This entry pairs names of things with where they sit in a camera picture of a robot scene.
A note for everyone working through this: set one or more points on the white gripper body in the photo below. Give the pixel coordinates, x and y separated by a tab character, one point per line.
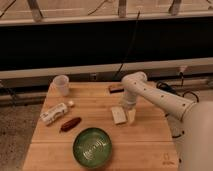
128	100

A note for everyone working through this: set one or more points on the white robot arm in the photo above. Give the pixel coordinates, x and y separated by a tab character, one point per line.
197	119

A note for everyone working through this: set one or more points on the translucent plastic cup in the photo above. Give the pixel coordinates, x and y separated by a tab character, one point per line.
61	83

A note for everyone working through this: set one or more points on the brown black brush block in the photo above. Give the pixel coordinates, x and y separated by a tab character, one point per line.
116	88

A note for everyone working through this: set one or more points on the brown sausage-shaped object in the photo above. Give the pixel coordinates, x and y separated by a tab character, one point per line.
70	124

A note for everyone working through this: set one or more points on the white plastic bottle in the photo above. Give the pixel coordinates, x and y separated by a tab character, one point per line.
55	112

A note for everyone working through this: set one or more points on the translucent yellowish gripper finger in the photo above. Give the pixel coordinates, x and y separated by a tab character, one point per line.
131	114

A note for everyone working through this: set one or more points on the green glass bowl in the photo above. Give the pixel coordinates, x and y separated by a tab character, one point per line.
92	148

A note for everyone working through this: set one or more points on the white sponge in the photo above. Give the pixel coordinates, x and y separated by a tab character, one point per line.
118	114

